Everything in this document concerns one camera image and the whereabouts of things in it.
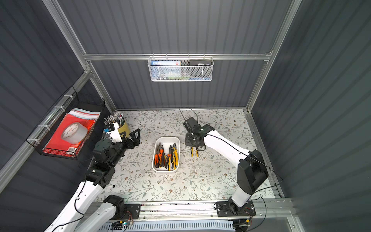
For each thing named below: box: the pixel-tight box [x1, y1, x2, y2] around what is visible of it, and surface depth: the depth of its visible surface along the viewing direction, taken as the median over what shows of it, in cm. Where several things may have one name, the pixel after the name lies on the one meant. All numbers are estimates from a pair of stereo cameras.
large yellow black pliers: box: [171, 142, 179, 171], surface depth 92 cm
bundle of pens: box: [103, 111, 125, 129], surface depth 93 cm
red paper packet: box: [42, 107, 101, 158], surface depth 72 cm
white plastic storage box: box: [152, 136, 181, 173], surface depth 92 cm
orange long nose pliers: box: [154, 142, 164, 169], surface depth 91 cm
